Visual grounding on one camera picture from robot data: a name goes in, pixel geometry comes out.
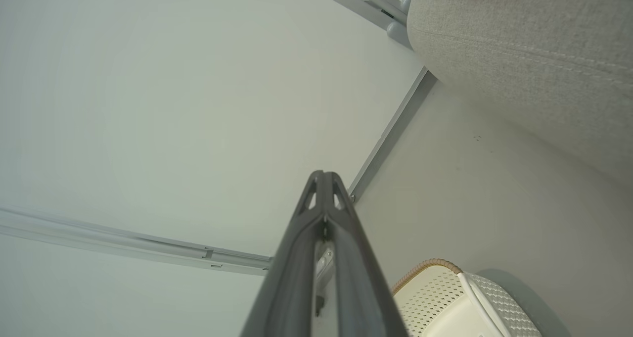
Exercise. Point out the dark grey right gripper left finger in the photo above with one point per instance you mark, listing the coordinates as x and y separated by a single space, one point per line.
292 277

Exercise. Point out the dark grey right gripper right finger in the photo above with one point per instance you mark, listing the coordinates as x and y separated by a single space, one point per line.
358 277

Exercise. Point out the white perforated laundry basket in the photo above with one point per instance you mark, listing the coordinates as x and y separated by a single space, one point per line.
445 307

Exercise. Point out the grey aluminium skirting rail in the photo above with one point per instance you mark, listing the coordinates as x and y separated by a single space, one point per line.
123 243
395 129

